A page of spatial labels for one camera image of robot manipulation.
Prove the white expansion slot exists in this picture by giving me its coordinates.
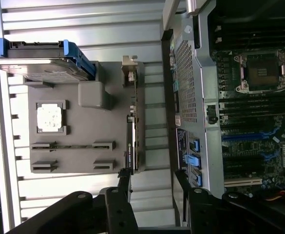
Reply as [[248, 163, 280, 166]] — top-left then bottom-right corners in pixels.
[[224, 179, 263, 188]]

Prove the black expansion slot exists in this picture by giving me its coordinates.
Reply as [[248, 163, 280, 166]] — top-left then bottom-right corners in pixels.
[[224, 167, 265, 176], [220, 123, 264, 132], [224, 156, 265, 165]]

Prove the green RAM stick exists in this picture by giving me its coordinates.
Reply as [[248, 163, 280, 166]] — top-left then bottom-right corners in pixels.
[[32, 144, 114, 150]]

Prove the grey parts rack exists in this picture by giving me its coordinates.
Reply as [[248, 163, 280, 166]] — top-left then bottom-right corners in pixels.
[[22, 60, 147, 175]]

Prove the blue expansion slot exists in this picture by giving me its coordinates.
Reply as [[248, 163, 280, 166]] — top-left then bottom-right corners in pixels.
[[221, 133, 265, 142]]

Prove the green motherboard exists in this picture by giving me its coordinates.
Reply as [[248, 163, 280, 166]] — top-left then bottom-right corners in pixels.
[[215, 23, 285, 204]]

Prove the silver CPU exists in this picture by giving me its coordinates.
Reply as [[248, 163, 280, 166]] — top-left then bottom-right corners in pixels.
[[37, 104, 63, 132]]

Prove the open black PC case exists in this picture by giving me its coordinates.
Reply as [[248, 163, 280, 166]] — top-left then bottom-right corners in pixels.
[[160, 0, 285, 227]]

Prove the CPU socket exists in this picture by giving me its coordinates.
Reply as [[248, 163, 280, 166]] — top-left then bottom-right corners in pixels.
[[233, 50, 285, 93]]

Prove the silver hard disk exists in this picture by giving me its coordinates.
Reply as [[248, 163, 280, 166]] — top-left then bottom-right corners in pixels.
[[0, 41, 84, 85]]

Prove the blue disk caddy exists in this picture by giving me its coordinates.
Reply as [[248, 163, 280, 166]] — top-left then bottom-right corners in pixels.
[[0, 38, 96, 81]]

